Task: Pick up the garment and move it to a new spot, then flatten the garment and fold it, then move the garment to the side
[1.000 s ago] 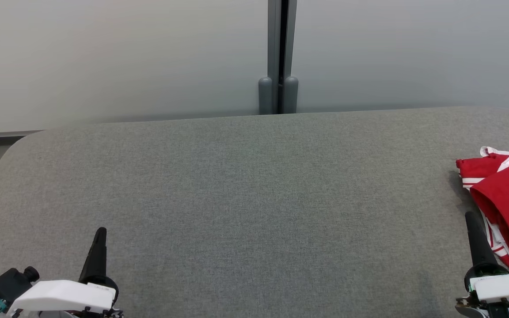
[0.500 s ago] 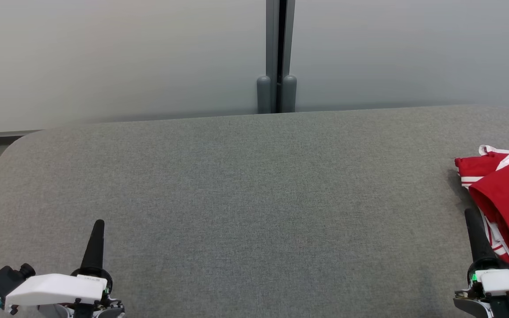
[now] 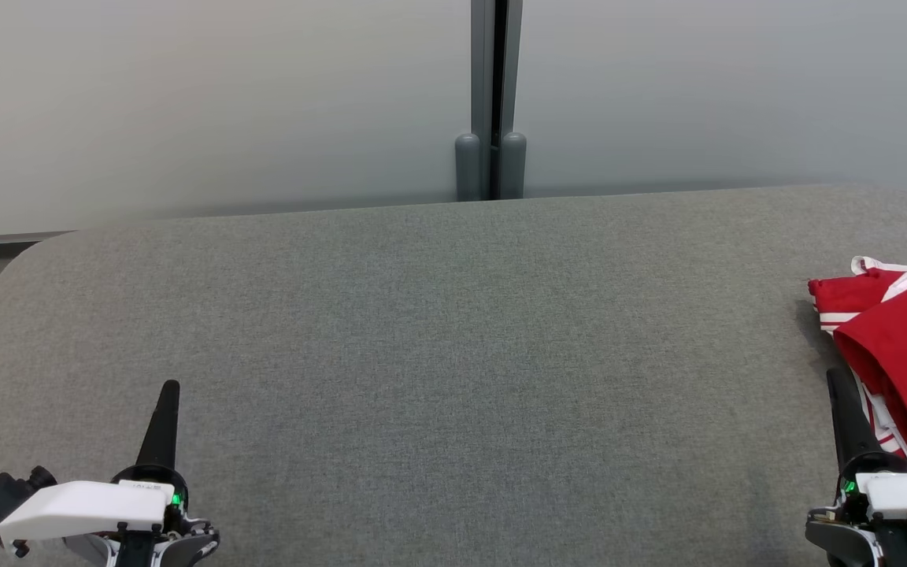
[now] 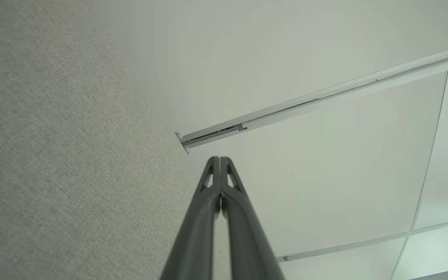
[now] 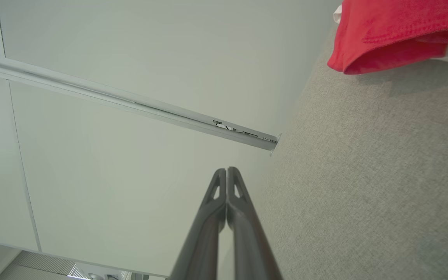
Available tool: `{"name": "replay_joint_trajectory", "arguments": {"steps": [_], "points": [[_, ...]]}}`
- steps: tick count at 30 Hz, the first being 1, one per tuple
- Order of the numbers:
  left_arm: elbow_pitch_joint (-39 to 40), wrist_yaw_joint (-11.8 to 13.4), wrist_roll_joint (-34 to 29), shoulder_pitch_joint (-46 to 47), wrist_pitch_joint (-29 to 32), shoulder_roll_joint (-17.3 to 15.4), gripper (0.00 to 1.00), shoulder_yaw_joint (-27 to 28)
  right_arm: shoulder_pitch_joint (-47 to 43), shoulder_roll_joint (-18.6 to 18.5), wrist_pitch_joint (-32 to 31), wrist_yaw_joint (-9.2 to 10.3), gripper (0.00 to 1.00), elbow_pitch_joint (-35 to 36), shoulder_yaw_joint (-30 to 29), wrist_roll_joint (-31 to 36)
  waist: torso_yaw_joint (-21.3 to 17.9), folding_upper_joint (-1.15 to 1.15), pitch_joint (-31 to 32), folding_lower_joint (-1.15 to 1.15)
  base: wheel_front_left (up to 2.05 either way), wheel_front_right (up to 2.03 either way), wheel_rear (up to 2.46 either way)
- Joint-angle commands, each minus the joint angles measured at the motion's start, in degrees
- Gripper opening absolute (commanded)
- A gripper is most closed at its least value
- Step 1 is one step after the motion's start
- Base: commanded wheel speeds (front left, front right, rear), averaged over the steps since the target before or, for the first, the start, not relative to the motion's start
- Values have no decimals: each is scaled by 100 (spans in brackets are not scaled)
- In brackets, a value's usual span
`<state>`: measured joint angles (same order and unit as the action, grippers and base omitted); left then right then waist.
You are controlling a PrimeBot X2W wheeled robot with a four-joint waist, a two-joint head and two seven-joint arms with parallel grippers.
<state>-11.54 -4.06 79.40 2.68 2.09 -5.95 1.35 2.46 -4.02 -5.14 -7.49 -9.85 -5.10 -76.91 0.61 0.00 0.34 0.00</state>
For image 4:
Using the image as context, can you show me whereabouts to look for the grey fabric sofa cushion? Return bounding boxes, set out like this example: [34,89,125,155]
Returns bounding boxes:
[0,0,233,280]

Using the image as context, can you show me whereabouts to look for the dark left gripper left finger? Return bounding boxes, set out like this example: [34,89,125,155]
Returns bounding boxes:
[159,156,222,280]

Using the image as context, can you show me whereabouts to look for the grey metal partition post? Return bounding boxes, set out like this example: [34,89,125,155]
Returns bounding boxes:
[174,42,448,155]

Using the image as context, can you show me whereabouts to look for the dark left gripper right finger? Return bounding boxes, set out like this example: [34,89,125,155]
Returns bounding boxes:
[220,156,285,280]

